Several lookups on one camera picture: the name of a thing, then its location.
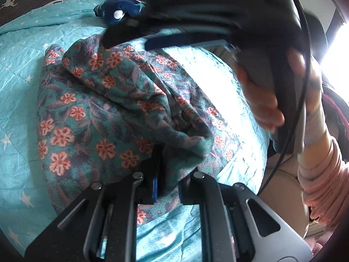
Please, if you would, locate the person's right hand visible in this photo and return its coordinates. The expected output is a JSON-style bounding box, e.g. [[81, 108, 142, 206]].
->
[[236, 48, 323, 131]]

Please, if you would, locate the black cable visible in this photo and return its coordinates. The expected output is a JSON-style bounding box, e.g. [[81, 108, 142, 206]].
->
[[258, 0, 313, 197]]

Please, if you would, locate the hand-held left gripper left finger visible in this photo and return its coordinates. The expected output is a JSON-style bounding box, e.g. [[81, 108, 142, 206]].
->
[[24, 143, 164, 262]]

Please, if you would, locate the person's right forearm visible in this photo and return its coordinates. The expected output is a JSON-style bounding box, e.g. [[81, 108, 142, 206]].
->
[[296, 93, 349, 228]]

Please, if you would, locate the teal star quilted blanket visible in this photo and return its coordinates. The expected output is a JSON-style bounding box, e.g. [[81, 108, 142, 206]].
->
[[0, 0, 270, 262]]

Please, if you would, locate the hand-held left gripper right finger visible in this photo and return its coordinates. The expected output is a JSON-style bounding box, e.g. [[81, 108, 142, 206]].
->
[[178, 170, 313, 262]]

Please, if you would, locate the navy blue patterned garment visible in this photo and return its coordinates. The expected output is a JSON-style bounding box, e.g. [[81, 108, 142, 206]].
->
[[93, 0, 146, 26]]

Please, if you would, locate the teal floral garment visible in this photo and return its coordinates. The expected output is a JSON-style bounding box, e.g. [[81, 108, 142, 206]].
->
[[37, 33, 246, 224]]

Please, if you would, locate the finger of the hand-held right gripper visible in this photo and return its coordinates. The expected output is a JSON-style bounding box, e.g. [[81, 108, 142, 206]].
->
[[144, 28, 235, 52], [103, 19, 154, 49]]

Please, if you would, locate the beige rounded seat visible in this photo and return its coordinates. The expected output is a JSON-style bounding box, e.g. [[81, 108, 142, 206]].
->
[[258, 142, 311, 238]]

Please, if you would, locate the dark cloth with red trim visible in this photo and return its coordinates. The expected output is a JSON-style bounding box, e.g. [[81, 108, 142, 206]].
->
[[322, 84, 349, 160]]

